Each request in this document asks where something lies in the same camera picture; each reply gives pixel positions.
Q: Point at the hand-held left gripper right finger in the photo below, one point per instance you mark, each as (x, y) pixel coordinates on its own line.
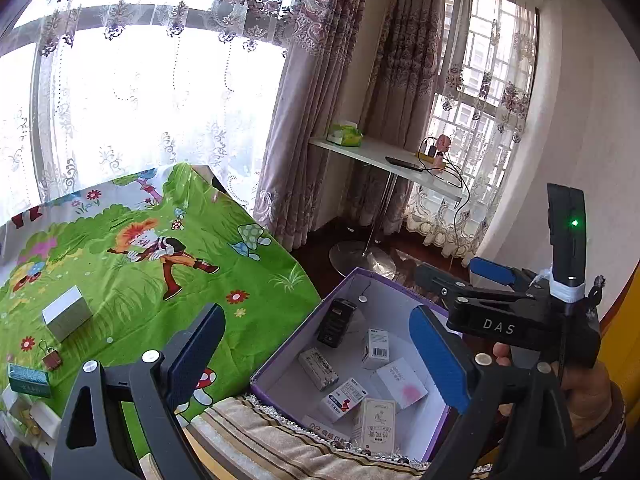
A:
(440, 355)

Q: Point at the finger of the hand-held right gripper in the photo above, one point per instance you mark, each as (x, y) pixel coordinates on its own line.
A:
(492, 269)
(440, 282)

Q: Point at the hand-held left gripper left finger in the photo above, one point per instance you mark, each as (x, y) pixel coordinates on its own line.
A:
(195, 355)

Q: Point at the white and pink box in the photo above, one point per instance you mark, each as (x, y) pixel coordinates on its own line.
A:
(402, 377)

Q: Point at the purple cardboard storage box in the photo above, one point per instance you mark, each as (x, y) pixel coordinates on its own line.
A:
(395, 305)

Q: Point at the white barcode box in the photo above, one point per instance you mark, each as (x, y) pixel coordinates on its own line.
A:
(377, 347)

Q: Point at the beige box with figure drawing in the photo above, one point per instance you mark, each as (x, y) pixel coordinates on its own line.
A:
(375, 422)

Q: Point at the white box with red picture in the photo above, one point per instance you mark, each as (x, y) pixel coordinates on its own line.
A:
(342, 397)

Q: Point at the black box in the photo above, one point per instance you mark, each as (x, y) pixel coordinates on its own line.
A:
(336, 322)

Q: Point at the white box with grey print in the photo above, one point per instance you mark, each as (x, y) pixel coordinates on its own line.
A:
(317, 367)

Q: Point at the silver box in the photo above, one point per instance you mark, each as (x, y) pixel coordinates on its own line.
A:
(67, 312)

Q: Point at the long white and gold box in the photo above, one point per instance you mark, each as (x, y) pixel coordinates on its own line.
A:
(322, 430)

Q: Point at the pink binder clip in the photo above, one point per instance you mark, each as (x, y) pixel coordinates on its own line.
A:
(50, 357)

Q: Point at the teal box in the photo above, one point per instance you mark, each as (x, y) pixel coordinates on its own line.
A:
(29, 380)

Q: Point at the person's right forearm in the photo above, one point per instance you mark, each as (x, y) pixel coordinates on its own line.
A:
(605, 442)

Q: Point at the person's right hand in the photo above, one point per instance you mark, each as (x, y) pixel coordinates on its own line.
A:
(585, 400)

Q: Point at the cream embroidered lace curtain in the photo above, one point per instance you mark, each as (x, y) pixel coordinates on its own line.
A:
(450, 220)

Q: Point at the green cartoon printed bedsheet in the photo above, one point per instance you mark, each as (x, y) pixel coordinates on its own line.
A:
(150, 310)

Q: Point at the yellow cloth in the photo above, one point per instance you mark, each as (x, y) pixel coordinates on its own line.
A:
(625, 350)

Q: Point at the striped plush blanket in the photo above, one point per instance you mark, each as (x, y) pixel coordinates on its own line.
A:
(260, 445)

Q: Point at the pink doll figure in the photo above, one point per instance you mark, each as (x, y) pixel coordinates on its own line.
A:
(442, 145)

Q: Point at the white round side table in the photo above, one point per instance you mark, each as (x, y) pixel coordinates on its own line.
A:
(380, 152)

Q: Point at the green tissue pack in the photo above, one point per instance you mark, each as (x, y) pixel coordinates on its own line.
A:
(345, 135)

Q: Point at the mauve patterned curtain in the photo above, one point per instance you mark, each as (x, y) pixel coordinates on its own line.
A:
(320, 85)

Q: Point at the sheer floral lace curtain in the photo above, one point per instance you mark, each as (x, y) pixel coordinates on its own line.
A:
(150, 110)

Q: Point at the grilled window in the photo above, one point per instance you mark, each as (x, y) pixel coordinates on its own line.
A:
(475, 20)

